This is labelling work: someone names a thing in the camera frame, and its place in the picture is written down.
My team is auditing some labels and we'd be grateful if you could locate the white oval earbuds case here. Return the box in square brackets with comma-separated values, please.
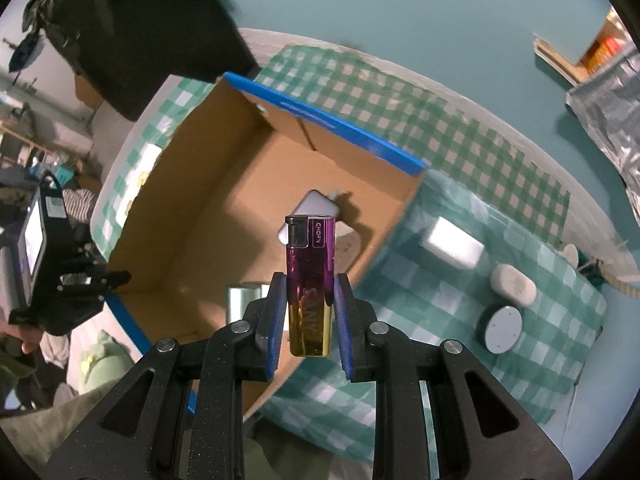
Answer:
[489, 263, 537, 307]

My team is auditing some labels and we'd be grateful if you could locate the brown cardboard box blue trim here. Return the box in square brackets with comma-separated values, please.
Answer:
[108, 73, 425, 347]

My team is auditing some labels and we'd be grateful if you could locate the purple gold lighter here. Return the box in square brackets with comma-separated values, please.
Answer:
[285, 214, 335, 358]

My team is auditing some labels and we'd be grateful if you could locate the striped black white garment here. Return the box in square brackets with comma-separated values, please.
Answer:
[63, 188, 98, 223]

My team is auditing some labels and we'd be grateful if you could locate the round grey white disc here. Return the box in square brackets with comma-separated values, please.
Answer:
[476, 306, 523, 356]

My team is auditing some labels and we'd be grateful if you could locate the silver metal item in box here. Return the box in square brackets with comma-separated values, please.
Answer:
[227, 282, 270, 324]

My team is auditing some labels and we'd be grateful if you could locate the olive green garment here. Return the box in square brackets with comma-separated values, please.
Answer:
[1, 380, 116, 479]

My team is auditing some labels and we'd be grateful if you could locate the green white checkered tablecloth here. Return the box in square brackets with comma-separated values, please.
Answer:
[91, 79, 606, 424]

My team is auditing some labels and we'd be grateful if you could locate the white rectangular box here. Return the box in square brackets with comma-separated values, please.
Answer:
[421, 217, 484, 270]

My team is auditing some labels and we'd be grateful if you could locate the small white round cap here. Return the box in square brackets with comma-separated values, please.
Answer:
[560, 244, 579, 268]

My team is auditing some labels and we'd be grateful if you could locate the white charger in box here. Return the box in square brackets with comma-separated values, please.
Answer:
[278, 190, 362, 278]

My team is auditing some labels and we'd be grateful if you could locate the small green checkered mat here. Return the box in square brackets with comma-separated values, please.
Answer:
[256, 46, 570, 246]

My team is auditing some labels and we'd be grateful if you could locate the silver foil bag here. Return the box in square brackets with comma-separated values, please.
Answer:
[565, 44, 640, 222]

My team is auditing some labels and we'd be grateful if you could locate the beige rope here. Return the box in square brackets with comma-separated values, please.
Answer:
[598, 259, 640, 302]

